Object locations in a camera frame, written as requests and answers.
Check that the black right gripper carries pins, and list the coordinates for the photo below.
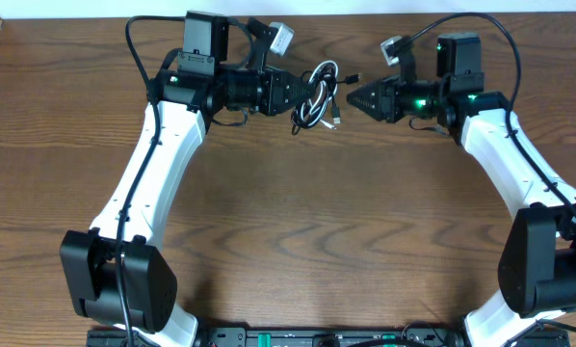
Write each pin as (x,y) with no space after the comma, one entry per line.
(385,102)

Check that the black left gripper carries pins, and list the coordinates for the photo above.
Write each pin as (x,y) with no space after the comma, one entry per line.
(275,84)

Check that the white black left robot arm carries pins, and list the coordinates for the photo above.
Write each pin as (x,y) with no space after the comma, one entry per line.
(115,272)

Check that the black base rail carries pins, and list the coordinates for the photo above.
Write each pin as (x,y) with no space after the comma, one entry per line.
(242,337)

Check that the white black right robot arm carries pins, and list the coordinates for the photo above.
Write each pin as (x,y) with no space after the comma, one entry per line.
(537,269)

